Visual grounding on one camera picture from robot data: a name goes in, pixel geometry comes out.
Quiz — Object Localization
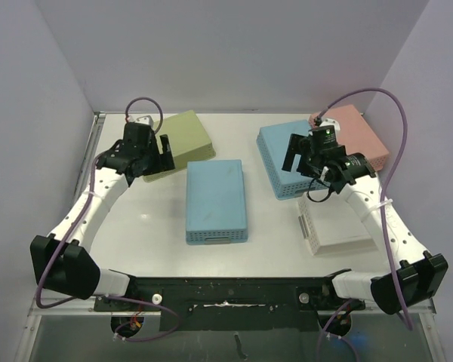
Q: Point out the green plastic basket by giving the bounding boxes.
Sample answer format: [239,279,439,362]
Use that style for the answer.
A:
[143,110,216,183]

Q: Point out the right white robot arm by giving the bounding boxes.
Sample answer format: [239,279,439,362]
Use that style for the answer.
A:
[282,126,448,314]

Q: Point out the blue basket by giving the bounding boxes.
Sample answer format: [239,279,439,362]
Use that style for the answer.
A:
[257,119,325,200]
[185,159,248,245]

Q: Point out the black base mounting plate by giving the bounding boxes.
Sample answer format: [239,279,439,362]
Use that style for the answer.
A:
[94,277,344,332]

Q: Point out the pink plastic basket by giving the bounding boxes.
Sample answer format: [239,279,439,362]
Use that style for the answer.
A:
[322,104,390,171]

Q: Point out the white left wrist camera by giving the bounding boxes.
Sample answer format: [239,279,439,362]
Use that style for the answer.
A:
[136,115,154,128]

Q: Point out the white plastic basket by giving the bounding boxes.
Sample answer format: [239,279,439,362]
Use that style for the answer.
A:
[297,195,376,256]

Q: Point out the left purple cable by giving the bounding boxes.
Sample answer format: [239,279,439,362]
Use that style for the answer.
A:
[35,97,182,343]

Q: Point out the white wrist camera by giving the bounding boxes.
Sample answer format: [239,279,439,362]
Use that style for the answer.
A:
[313,118,341,133]
[136,115,154,128]

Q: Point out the purple cable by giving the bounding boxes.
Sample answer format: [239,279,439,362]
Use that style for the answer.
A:
[313,87,414,359]
[35,97,182,343]

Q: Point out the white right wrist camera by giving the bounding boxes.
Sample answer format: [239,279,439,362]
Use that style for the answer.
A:
[313,118,341,133]

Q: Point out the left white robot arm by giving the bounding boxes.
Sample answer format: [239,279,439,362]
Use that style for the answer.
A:
[30,123,174,310]

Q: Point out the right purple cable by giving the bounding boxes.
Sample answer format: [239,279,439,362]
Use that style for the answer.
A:
[313,87,414,359]

